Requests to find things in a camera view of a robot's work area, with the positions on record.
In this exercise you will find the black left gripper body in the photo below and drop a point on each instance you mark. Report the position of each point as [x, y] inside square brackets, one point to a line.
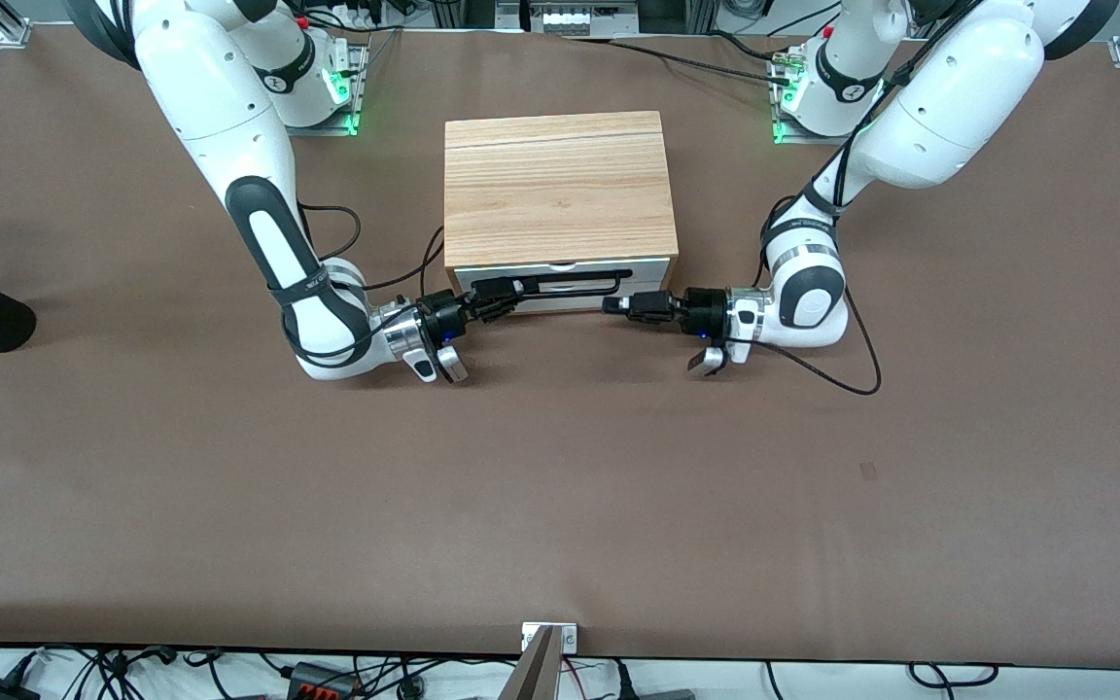
[703, 311]

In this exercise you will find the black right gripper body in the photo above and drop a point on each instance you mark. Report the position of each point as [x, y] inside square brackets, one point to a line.
[442, 315]

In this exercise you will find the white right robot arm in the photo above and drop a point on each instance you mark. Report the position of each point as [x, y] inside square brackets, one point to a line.
[220, 107]

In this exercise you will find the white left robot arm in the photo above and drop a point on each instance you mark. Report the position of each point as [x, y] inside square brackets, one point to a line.
[949, 107]

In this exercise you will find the wooden drawer cabinet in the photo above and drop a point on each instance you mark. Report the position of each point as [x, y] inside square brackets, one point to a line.
[555, 185]

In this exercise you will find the brown table cover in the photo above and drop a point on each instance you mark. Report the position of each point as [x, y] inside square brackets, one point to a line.
[560, 486]

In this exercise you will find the white socket strip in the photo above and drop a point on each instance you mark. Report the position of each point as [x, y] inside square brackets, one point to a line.
[579, 17]

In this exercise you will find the metal table edge clamp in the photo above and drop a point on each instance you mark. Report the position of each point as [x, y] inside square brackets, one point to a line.
[568, 638]

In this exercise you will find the black orange connector box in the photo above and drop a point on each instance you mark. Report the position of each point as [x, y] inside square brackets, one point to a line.
[322, 679]

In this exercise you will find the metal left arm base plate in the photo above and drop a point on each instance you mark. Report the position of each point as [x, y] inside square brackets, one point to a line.
[784, 134]

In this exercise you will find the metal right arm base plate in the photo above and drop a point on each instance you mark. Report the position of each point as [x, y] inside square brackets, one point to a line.
[358, 87]

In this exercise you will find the slanted metal post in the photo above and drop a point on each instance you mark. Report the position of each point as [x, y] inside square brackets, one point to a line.
[533, 676]

